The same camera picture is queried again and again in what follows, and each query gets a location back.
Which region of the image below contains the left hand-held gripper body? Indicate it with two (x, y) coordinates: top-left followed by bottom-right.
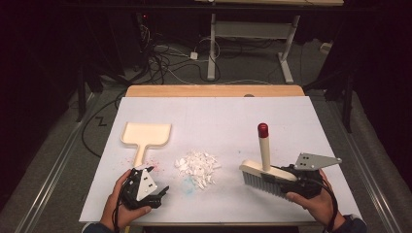
(120, 167), (163, 211)

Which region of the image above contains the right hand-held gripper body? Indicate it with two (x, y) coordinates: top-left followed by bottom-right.
(280, 152), (343, 199)

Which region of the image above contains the cream brush with red-capped handle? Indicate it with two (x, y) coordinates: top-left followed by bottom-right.
(238, 122), (298, 199)

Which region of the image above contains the cream plastic dustpan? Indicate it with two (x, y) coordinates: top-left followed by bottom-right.
(120, 121), (173, 168)

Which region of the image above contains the pile of white paper scraps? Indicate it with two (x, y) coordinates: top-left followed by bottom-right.
(174, 149), (223, 191)

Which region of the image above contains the person's right hand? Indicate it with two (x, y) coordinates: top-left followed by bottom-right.
(285, 170), (346, 232)

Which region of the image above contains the person's left hand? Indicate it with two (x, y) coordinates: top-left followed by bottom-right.
(100, 169), (153, 231)

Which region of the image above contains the black stand leg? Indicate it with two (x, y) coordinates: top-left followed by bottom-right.
(342, 72), (355, 134)
(75, 62), (88, 123)

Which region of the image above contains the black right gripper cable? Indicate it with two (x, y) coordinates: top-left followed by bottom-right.
(307, 178), (339, 233)

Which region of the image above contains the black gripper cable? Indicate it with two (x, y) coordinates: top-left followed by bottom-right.
(307, 178), (339, 233)
(112, 190), (122, 233)

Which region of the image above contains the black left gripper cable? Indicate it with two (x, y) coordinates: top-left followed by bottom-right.
(112, 190), (122, 233)

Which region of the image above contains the metal floor rail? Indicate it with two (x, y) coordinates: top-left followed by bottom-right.
(20, 91), (100, 233)
(326, 96), (404, 233)

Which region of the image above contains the black floor cable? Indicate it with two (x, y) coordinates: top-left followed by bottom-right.
(81, 91), (128, 159)

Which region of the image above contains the tangle of black floor cables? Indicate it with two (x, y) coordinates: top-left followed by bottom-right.
(137, 23), (223, 85)

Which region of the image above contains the white metal desk frame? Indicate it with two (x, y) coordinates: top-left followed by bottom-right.
(206, 13), (301, 84)

